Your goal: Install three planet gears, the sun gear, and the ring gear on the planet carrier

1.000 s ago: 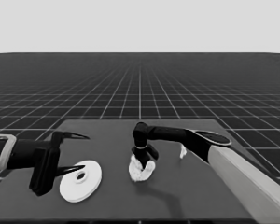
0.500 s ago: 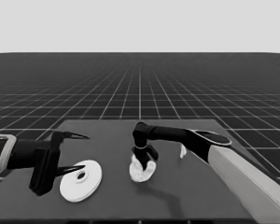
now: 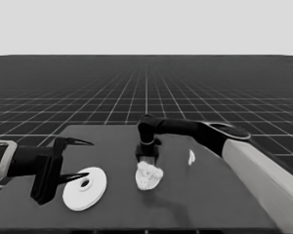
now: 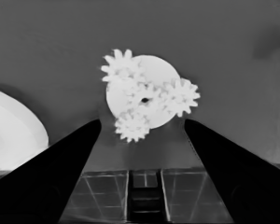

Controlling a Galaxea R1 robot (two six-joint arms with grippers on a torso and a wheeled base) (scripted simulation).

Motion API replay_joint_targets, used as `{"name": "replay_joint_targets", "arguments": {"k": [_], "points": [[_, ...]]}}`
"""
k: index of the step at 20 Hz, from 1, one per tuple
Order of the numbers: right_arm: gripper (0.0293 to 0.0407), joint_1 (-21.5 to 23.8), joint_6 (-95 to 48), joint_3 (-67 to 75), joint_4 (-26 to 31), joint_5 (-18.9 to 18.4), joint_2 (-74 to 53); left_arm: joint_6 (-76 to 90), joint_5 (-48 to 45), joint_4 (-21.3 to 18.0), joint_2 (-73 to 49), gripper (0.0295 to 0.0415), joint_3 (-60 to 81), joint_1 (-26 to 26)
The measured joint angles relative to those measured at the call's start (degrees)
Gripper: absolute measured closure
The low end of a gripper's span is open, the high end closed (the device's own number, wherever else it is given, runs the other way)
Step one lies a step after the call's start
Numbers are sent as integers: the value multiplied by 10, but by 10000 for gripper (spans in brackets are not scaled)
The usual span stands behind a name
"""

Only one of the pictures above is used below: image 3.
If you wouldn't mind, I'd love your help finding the white round pinned carrier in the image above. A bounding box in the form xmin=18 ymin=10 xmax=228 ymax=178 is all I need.
xmin=135 ymin=164 xmax=164 ymax=191

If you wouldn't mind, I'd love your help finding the small white T-shaped piece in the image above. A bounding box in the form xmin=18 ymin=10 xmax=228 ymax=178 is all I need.
xmin=188 ymin=148 xmax=196 ymax=167

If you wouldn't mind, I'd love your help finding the large thick white disc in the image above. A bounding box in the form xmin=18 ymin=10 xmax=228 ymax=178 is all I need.
xmin=62 ymin=166 xmax=107 ymax=213

